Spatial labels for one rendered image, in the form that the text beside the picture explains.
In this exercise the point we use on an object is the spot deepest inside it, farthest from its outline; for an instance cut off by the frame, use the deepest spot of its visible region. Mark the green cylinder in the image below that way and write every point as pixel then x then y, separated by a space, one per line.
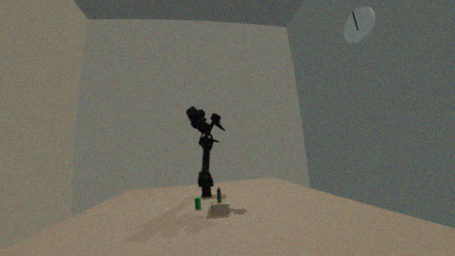
pixel 198 203

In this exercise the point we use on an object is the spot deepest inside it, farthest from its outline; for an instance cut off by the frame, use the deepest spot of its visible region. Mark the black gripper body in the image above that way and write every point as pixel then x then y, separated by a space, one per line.
pixel 207 129

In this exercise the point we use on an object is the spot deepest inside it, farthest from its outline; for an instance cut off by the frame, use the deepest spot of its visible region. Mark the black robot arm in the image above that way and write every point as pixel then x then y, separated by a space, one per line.
pixel 204 179

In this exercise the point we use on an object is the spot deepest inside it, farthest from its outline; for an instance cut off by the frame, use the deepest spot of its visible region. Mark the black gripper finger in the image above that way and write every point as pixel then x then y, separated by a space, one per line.
pixel 217 123
pixel 208 140

